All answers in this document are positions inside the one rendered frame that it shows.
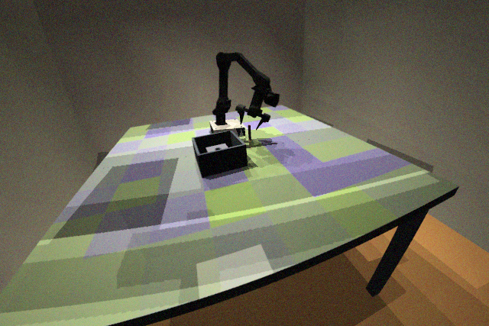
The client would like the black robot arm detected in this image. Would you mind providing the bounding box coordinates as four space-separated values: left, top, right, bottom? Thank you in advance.
212 52 280 126

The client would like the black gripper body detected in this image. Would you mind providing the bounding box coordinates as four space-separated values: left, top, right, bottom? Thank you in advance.
235 99 270 122

